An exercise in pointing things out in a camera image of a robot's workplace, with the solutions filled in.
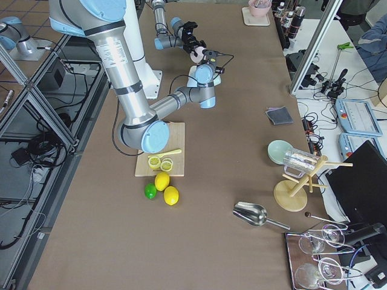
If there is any aluminium frame post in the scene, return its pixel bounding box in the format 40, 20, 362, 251
289, 0, 343, 97

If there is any lemon slice upper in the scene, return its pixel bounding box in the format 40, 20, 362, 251
148, 156, 161, 170

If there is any green lime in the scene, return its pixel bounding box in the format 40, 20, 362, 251
144, 183, 158, 199

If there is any glass mug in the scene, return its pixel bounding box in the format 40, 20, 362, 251
283, 148, 319, 178

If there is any metal scoop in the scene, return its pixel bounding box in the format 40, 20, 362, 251
233, 201, 290, 231

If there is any black wine glass rack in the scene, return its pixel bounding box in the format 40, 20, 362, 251
285, 222, 362, 289

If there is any blue teach pendant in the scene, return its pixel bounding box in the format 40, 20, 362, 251
339, 133, 385, 159
335, 99, 383, 137

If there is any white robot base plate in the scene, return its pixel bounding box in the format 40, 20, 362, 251
144, 70, 163, 100

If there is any lemon slice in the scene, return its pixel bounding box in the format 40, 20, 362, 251
160, 158, 174, 172
148, 156, 161, 170

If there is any beige plastic tray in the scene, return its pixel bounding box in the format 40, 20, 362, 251
242, 7, 270, 27

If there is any green ceramic bowl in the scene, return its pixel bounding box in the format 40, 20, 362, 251
267, 140, 293, 165

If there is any bamboo cutting board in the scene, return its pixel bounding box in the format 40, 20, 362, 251
135, 122, 186, 177

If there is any whole yellow lemon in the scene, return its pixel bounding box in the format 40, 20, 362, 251
154, 172, 170, 192

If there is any wooden mug tree stand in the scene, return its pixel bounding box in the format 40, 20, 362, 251
273, 155, 353, 212

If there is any computer monitor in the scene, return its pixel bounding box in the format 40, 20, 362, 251
325, 141, 386, 225

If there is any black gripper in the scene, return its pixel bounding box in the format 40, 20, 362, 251
202, 50, 225, 75
180, 21, 206, 54

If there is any lemon slice lower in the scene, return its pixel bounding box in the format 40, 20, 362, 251
160, 158, 174, 172

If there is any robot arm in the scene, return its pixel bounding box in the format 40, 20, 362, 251
150, 0, 207, 56
49, 1, 224, 153

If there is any yellow plastic knife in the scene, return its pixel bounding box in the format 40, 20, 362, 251
148, 149, 182, 158

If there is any grey folded cloth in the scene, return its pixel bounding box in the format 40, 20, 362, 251
265, 106, 294, 126

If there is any pink bowl of ice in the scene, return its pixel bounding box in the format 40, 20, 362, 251
248, 0, 272, 17

